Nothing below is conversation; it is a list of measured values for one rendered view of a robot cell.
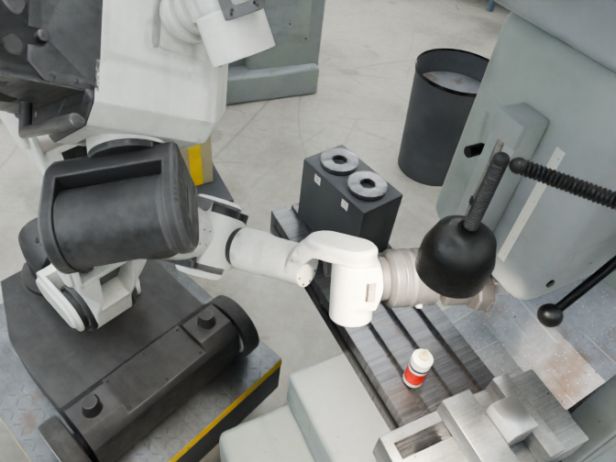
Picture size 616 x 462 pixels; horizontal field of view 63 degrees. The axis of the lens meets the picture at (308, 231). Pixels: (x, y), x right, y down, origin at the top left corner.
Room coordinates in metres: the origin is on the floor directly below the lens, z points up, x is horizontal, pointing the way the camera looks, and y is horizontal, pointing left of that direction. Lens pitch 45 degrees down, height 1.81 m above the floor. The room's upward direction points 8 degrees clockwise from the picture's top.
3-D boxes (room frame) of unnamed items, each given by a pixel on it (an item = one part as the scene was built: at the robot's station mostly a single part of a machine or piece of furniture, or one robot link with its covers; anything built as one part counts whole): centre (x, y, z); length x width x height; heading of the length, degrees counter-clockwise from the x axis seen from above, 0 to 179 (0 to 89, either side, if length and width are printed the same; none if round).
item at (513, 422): (0.40, -0.38, 1.01); 0.06 x 0.05 x 0.06; 30
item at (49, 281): (0.80, 0.57, 0.68); 0.21 x 0.20 x 0.13; 53
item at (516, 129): (0.47, -0.21, 1.45); 0.04 x 0.04 x 0.21; 32
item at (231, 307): (0.85, 0.19, 0.50); 0.20 x 0.05 x 0.20; 53
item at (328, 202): (0.91, -0.08, 1.00); 0.22 x 0.12 x 0.20; 42
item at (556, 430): (0.39, -0.35, 0.96); 0.35 x 0.15 x 0.11; 120
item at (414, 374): (0.52, -0.25, 0.96); 0.04 x 0.04 x 0.11
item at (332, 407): (0.53, -0.30, 0.76); 0.50 x 0.35 x 0.12; 122
